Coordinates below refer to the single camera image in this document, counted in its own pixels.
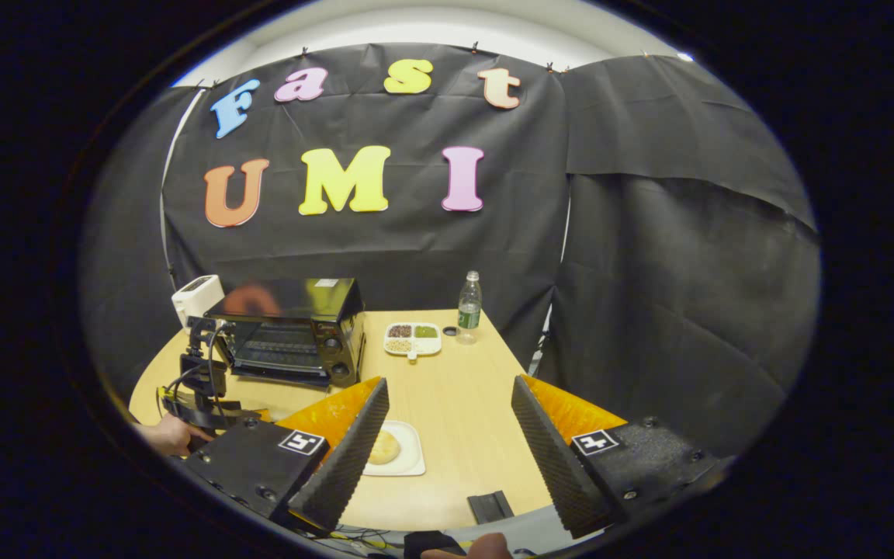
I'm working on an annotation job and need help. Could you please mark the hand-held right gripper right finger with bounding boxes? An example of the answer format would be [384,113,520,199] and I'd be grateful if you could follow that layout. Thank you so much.
[511,375,735,539]

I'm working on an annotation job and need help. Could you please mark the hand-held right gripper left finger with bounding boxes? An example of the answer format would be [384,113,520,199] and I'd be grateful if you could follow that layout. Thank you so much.
[183,378,390,535]

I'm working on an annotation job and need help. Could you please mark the round bread bun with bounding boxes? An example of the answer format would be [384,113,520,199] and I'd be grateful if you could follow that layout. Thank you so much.
[367,431,402,466]

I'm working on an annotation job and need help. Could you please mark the black electric oven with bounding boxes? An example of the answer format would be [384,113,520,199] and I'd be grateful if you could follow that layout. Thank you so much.
[204,278,366,389]

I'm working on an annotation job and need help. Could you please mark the white square plate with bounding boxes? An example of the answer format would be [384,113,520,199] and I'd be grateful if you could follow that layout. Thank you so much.
[362,420,426,477]

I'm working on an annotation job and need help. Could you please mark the black ribbed block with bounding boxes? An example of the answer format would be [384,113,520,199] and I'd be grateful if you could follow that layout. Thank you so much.
[468,491,515,525]

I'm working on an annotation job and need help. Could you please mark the white toaster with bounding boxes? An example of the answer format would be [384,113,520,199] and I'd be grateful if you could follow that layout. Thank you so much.
[172,275,225,331]

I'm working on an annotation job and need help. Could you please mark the white divided snack dish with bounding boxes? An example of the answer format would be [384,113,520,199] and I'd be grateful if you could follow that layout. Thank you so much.
[383,322,442,362]

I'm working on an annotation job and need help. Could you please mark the clear plastic water bottle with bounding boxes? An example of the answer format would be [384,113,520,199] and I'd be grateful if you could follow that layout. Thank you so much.
[456,271,483,345]

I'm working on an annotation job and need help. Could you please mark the black backdrop cloth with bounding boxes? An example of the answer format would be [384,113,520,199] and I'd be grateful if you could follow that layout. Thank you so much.
[78,43,822,459]

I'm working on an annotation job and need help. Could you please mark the black floor cables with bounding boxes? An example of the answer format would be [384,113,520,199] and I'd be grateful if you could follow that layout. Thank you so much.
[300,526,417,557]

